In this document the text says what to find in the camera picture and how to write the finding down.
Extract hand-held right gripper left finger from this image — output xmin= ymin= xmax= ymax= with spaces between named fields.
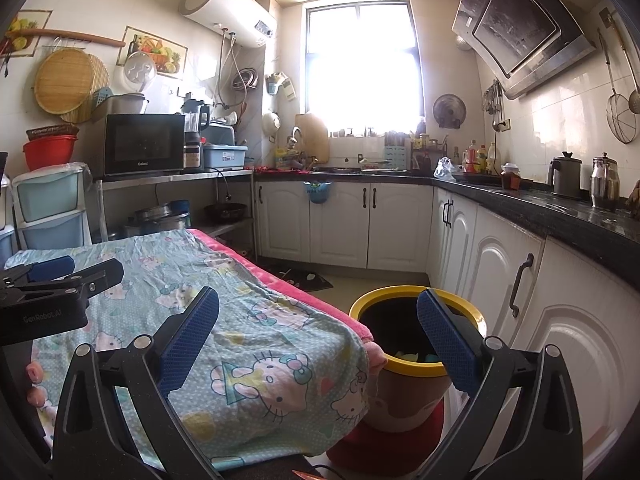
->
xmin=50 ymin=286 xmax=223 ymax=480

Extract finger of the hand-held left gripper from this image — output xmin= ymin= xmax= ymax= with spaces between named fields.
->
xmin=0 ymin=256 xmax=76 ymax=288
xmin=15 ymin=258 xmax=124 ymax=301

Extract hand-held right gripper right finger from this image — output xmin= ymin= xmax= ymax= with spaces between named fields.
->
xmin=416 ymin=288 xmax=586 ymax=480

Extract yellow-rimmed waste bin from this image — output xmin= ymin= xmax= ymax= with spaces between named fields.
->
xmin=348 ymin=285 xmax=488 ymax=433

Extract person's left hand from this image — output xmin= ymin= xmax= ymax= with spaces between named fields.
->
xmin=26 ymin=362 xmax=51 ymax=407

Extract teal cartoon printed blanket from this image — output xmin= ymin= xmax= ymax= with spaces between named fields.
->
xmin=5 ymin=230 xmax=378 ymax=471

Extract plastic drawer cabinet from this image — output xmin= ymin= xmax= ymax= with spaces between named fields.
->
xmin=0 ymin=160 xmax=93 ymax=266

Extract steel pot stack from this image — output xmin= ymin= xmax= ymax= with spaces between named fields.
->
xmin=122 ymin=200 xmax=192 ymax=238

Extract steel shelf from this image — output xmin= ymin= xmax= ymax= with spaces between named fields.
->
xmin=95 ymin=167 xmax=257 ymax=256

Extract red plastic basin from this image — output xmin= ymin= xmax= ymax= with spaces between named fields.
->
xmin=22 ymin=135 xmax=80 ymax=171

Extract dark floor mat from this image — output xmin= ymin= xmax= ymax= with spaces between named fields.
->
xmin=260 ymin=265 xmax=334 ymax=293

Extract black wok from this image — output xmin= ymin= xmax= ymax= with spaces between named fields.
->
xmin=204 ymin=202 xmax=248 ymax=223

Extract red stool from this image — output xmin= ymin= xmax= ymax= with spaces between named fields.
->
xmin=326 ymin=402 xmax=446 ymax=472

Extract dark woven basket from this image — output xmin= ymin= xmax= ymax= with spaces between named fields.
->
xmin=26 ymin=124 xmax=81 ymax=142

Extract black microwave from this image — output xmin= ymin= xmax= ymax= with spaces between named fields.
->
xmin=102 ymin=112 xmax=187 ymax=177

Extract white kitchen cabinet unit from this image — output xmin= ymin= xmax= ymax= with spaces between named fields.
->
xmin=252 ymin=175 xmax=640 ymax=480

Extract silver rice cooker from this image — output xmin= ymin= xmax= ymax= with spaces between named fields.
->
xmin=111 ymin=91 xmax=151 ymax=116

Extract blue plastic dish bin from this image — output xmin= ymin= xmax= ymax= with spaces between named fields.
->
xmin=202 ymin=142 xmax=248 ymax=171

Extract round bamboo tray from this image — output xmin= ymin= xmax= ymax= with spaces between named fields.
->
xmin=34 ymin=49 xmax=96 ymax=113
xmin=60 ymin=54 xmax=110 ymax=125

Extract blue hanging basket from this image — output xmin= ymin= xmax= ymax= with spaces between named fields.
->
xmin=302 ymin=182 xmax=332 ymax=206

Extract teal knife organiser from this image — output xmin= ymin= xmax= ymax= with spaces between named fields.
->
xmin=384 ymin=130 xmax=412 ymax=168

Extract grey kettle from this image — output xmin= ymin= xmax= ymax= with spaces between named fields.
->
xmin=547 ymin=151 xmax=584 ymax=200

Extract white plastic lid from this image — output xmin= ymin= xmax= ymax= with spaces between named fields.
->
xmin=122 ymin=51 xmax=157 ymax=95

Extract steel teapot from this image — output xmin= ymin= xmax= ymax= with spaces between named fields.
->
xmin=590 ymin=151 xmax=622 ymax=211

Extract white hanging bowl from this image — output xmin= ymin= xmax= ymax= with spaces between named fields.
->
xmin=262 ymin=111 xmax=282 ymax=143

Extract wooden pole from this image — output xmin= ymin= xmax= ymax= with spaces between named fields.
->
xmin=5 ymin=29 xmax=127 ymax=48

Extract wooden cutting board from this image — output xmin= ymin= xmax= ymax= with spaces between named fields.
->
xmin=294 ymin=112 xmax=331 ymax=163

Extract hanging kitchen utensils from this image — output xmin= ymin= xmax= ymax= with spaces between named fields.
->
xmin=481 ymin=79 xmax=506 ymax=133

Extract window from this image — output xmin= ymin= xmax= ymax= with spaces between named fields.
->
xmin=300 ymin=2 xmax=421 ymax=133

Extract white water heater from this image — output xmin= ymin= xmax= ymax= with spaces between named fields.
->
xmin=178 ymin=0 xmax=279 ymax=48

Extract black range hood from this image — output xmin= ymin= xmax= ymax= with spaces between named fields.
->
xmin=451 ymin=0 xmax=598 ymax=101

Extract small wall fan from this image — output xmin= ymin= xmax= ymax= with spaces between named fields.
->
xmin=432 ymin=92 xmax=467 ymax=129

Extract coiled hose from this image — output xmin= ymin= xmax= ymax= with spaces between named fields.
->
xmin=231 ymin=66 xmax=259 ymax=95

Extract fruit wall picture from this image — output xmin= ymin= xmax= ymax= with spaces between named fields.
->
xmin=122 ymin=25 xmax=189 ymax=80
xmin=0 ymin=9 xmax=53 ymax=58

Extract wall-mounted utensil caddy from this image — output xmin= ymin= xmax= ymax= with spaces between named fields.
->
xmin=265 ymin=72 xmax=298 ymax=101

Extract wire skimmer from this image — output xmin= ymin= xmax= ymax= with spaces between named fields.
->
xmin=597 ymin=27 xmax=640 ymax=144

